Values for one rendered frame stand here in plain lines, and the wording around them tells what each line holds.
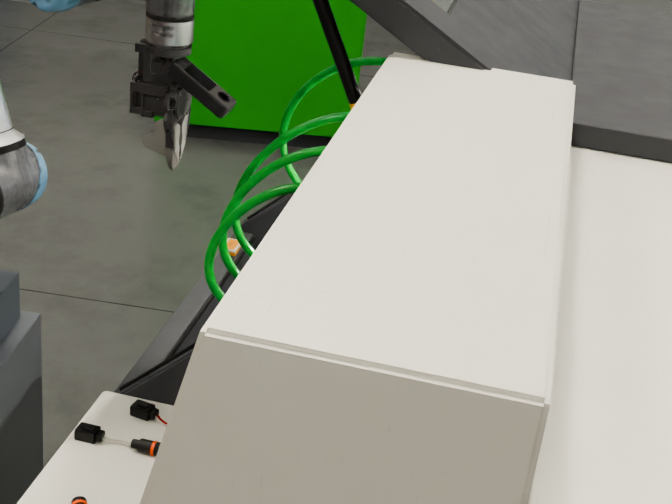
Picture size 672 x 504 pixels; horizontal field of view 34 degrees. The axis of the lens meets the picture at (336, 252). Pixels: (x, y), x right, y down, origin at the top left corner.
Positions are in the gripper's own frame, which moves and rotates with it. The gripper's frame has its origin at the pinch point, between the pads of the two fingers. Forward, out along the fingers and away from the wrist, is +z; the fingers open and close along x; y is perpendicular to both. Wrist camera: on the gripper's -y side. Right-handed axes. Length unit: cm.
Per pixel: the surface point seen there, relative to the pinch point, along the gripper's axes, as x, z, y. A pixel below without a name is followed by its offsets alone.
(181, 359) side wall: 34.6, 15.0, -14.0
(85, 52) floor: -412, 120, 201
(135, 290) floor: -160, 121, 69
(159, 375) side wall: 34.9, 18.3, -10.9
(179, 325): 8.9, 25.6, -4.8
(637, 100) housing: 21, -29, -69
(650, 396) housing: 88, -26, -69
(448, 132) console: 60, -34, -48
